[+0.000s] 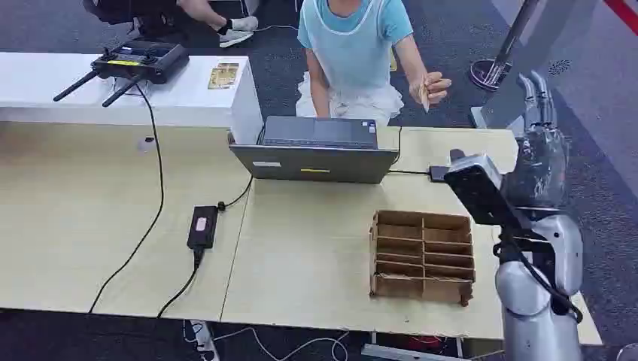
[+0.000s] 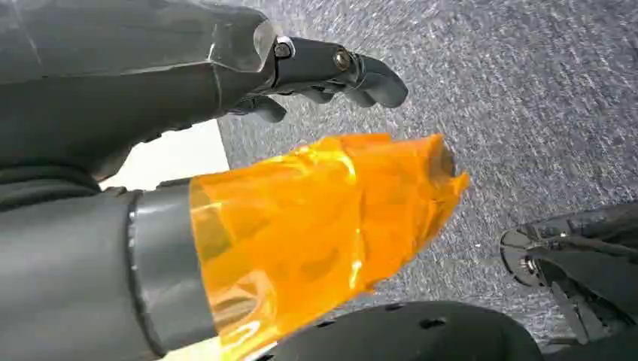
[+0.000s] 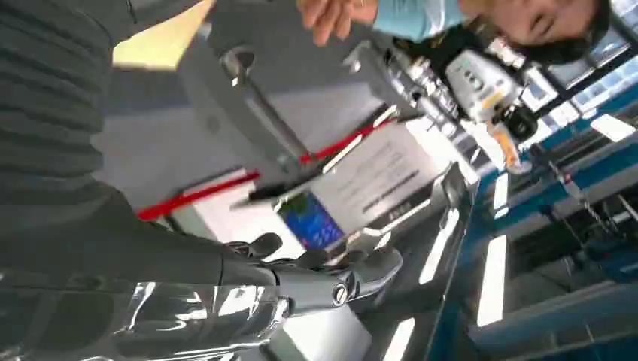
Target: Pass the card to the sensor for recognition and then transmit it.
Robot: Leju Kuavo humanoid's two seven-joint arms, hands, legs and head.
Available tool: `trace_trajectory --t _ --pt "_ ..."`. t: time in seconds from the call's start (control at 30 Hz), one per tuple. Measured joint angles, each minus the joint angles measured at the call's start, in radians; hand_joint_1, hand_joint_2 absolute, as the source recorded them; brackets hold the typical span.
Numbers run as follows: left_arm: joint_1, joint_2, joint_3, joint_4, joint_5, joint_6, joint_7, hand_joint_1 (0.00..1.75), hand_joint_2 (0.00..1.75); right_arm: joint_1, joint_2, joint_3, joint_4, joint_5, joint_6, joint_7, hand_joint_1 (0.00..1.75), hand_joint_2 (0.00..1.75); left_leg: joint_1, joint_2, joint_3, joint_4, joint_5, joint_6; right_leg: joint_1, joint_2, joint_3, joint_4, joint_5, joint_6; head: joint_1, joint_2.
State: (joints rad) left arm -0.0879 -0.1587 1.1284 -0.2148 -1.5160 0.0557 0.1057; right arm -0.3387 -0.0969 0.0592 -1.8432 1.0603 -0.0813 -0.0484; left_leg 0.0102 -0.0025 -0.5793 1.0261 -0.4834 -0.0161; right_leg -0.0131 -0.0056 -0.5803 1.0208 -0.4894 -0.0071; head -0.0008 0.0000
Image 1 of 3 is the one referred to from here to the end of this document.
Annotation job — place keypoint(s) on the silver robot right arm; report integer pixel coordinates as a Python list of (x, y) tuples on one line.
[(541, 319)]

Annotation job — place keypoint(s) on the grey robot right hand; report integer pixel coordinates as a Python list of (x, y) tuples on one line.
[(539, 169)]

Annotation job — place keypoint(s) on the white power strip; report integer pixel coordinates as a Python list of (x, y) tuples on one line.
[(205, 344)]

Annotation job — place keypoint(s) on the white raised shelf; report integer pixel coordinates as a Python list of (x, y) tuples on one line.
[(149, 97)]

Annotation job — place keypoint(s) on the small tan card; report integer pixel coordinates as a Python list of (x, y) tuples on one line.
[(424, 97)]

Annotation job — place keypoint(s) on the red floor tape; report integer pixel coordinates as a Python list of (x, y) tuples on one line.
[(624, 10)]

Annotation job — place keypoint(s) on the black remote controller with antennas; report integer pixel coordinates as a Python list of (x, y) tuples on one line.
[(142, 61)]

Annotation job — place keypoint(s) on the grey open laptop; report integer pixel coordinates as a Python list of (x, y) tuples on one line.
[(314, 157)]

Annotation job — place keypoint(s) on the person's left hand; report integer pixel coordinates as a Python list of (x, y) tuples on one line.
[(434, 88)]

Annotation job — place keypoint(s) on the black round stand base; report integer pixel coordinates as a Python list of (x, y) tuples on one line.
[(489, 74)]

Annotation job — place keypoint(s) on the stack of tan cards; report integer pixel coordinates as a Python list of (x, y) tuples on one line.
[(223, 76)]

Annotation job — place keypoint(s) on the small black hub device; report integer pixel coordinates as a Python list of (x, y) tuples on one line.
[(438, 174)]

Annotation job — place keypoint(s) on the person with white shoes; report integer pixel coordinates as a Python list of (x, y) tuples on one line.
[(199, 20)]

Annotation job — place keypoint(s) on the white desk frame bar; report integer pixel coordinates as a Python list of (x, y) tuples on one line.
[(404, 354)]

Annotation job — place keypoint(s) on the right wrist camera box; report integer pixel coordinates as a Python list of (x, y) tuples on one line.
[(478, 187)]

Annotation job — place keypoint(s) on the wooden compartment card box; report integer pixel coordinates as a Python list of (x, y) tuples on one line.
[(422, 259)]

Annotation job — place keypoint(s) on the seated person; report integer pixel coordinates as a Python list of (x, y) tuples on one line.
[(351, 55)]

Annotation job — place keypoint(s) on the black power adapter brick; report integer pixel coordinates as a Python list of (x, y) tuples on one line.
[(202, 227)]

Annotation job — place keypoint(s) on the white standing panel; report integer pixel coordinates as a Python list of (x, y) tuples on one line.
[(543, 65)]

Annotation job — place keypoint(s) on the round white desk grommet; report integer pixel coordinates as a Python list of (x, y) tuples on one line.
[(146, 144)]

